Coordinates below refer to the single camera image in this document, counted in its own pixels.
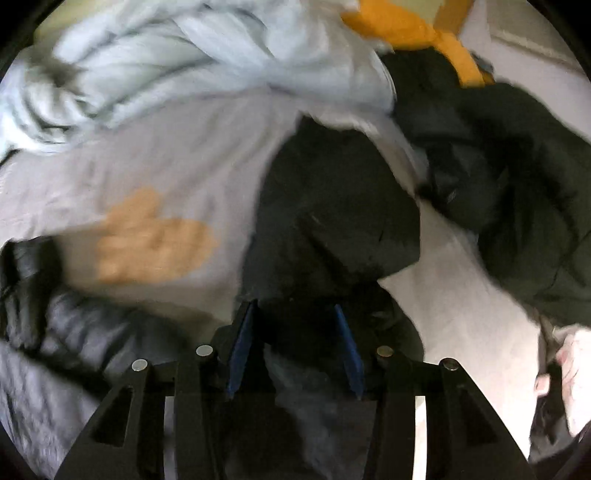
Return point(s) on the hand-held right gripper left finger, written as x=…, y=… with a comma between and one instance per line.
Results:
x=240, y=355

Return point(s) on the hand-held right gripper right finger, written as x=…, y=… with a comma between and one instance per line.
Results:
x=351, y=355

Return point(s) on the black puffer jacket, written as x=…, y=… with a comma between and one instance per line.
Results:
x=332, y=207

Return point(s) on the white pink printed cloth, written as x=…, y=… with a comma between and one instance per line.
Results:
x=577, y=369

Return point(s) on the dark green coat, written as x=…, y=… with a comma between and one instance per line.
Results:
x=531, y=184

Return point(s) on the light blue duvet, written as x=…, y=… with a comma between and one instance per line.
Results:
x=161, y=60

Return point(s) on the yellow cloth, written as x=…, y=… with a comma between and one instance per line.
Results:
x=397, y=23

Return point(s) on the wooden bunk bed frame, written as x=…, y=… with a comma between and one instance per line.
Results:
x=455, y=14

